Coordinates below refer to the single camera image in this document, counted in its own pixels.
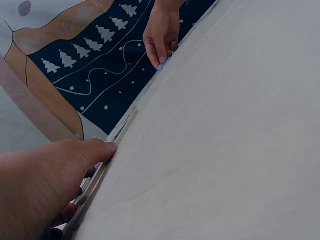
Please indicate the board with beige edge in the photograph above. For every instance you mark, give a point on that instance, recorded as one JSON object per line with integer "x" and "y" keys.
{"x": 128, "y": 126}

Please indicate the person's right hand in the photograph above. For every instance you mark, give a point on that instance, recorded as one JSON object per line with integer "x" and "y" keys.
{"x": 162, "y": 27}

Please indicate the person's right fingers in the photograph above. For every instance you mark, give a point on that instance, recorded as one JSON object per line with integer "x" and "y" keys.
{"x": 160, "y": 53}

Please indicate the person's right forearm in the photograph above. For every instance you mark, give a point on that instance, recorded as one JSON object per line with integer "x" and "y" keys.
{"x": 170, "y": 4}

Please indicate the small blue puzzle piece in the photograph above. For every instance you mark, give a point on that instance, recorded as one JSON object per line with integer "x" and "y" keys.
{"x": 162, "y": 66}

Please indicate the person's left hand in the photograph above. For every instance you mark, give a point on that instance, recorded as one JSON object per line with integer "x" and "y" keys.
{"x": 35, "y": 190}

